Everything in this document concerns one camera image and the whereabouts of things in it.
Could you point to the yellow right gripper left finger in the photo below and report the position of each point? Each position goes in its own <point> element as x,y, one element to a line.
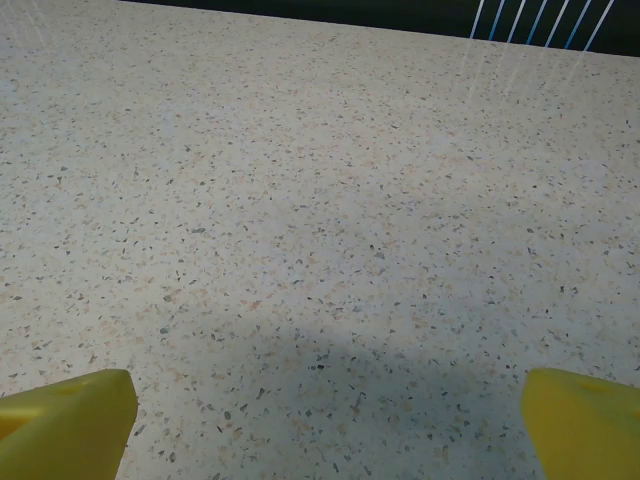
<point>65,430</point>

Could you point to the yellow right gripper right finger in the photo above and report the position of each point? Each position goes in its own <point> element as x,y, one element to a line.
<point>585,425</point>

